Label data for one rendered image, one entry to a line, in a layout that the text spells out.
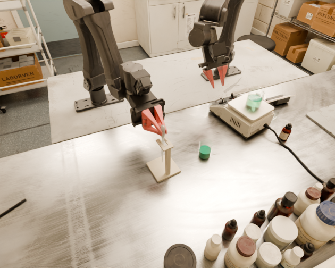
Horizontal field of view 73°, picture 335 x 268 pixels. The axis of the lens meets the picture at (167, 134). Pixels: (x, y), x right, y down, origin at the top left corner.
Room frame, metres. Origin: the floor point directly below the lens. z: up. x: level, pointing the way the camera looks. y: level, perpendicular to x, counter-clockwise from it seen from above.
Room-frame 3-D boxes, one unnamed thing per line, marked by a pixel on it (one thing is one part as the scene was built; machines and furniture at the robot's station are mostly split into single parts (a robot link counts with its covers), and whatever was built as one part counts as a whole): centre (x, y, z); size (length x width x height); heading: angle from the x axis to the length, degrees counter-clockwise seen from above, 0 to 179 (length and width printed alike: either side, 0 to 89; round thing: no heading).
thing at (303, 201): (0.29, -0.36, 0.94); 0.05 x 0.05 x 0.09
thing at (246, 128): (0.66, -0.28, 0.94); 0.22 x 0.13 x 0.08; 34
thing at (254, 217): (0.25, -0.23, 0.94); 0.03 x 0.03 x 0.07
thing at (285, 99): (0.78, -0.47, 0.92); 0.09 x 0.06 x 0.04; 112
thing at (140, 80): (0.52, 0.07, 1.12); 0.07 x 0.06 x 0.11; 120
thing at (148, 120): (0.46, 0.03, 1.06); 0.09 x 0.07 x 0.07; 30
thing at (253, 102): (0.62, -0.29, 1.02); 0.06 x 0.05 x 0.08; 169
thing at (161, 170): (0.43, 0.01, 0.96); 0.08 x 0.08 x 0.13; 30
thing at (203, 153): (0.48, -0.12, 0.93); 0.04 x 0.04 x 0.06
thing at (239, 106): (0.64, -0.29, 0.98); 0.12 x 0.12 x 0.01; 34
